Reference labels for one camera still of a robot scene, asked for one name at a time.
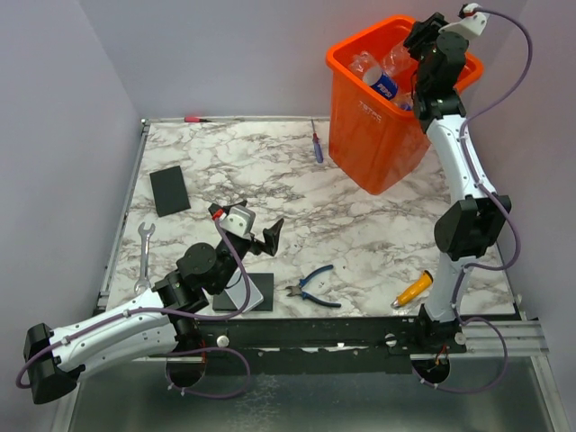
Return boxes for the silver wrench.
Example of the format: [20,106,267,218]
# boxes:
[134,222,156,294]

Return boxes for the blue handle pliers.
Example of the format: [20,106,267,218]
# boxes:
[284,264,343,308]

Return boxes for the red screwdriver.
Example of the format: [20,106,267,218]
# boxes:
[310,119,324,164]

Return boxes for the clear crushed bottle back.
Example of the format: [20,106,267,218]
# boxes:
[382,42,414,78]

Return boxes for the white rounded box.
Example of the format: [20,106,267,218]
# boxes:
[224,278,264,311]

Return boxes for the blue label bottle top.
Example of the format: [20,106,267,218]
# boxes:
[348,51,412,111]

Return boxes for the black foam pad upper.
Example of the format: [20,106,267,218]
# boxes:
[149,166,190,217]

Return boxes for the red pen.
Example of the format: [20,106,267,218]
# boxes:
[184,115,211,123]

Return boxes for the yellow handle utility knife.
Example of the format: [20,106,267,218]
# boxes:
[391,270,434,309]

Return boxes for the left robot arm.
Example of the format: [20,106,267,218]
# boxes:
[15,202,284,405]

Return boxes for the orange plastic bin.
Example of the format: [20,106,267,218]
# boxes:
[326,15,482,194]

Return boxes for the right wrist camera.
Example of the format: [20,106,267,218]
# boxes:
[439,3,488,41]

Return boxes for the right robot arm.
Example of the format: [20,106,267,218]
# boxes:
[403,4,511,352]

